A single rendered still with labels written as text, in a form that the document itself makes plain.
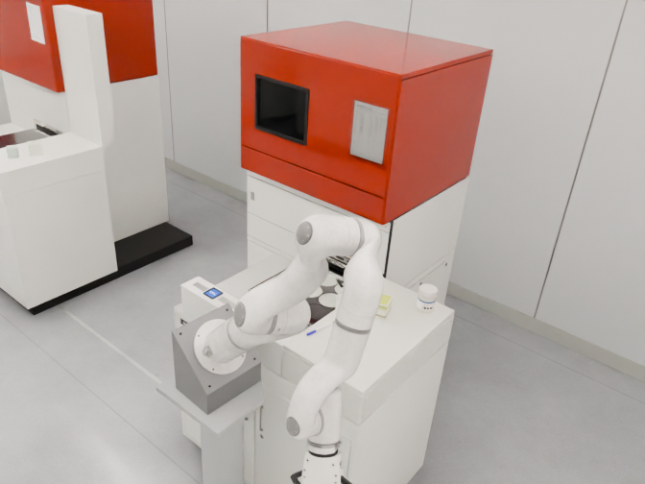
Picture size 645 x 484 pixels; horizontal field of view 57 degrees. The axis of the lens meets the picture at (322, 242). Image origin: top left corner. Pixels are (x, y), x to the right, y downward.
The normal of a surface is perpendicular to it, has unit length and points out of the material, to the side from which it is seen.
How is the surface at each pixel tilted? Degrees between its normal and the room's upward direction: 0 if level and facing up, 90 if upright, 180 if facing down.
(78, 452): 0
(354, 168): 90
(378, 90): 90
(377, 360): 0
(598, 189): 90
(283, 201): 90
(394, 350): 0
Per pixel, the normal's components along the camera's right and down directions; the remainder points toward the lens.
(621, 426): 0.06, -0.87
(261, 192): -0.63, 0.35
